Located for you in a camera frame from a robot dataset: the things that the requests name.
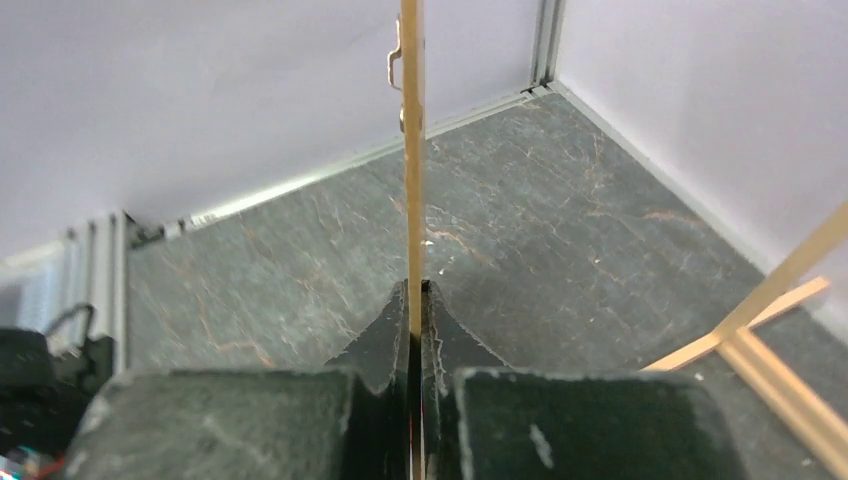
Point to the wooden clothes rack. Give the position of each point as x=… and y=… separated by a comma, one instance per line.
x=809, y=417

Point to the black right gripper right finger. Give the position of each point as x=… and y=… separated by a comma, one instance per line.
x=486, y=420

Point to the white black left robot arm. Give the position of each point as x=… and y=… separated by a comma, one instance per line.
x=44, y=396

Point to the brown fibreboard backing board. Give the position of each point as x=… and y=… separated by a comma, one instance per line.
x=406, y=73

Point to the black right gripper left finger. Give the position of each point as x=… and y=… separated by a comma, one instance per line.
x=345, y=420

